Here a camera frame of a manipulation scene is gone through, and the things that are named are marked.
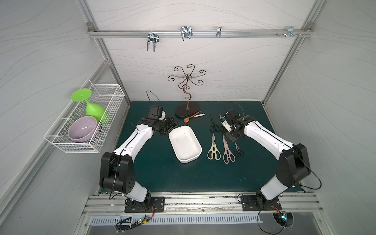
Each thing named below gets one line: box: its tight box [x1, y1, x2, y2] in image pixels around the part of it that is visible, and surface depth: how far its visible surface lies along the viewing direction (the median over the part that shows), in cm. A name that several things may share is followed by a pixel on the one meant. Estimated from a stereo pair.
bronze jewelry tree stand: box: [167, 64, 207, 118], surface depth 101 cm
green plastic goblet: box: [71, 88, 111, 123], surface depth 63 cm
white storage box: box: [168, 125, 203, 164], surface depth 97 cm
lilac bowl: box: [67, 116, 99, 143], surface depth 61 cm
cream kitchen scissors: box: [207, 133, 222, 161], surface depth 94 cm
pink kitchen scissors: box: [222, 134, 236, 165], surface depth 92 cm
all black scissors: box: [209, 113, 220, 133], surface depth 106 cm
